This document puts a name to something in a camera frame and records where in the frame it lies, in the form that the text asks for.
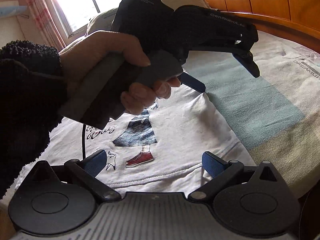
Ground white printed t-shirt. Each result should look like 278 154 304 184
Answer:
15 83 256 198

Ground floral pillow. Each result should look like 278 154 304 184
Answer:
85 0 210 37

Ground pink plaid curtain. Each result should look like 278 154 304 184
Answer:
25 0 66 51

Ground black fleece sleeve forearm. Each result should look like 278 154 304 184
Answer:
1 40 67 196

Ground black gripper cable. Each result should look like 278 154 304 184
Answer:
81 123 87 160

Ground person's left hand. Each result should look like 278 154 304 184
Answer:
59 30 181 115

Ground orange wooden headboard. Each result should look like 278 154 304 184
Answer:
206 0 319 52

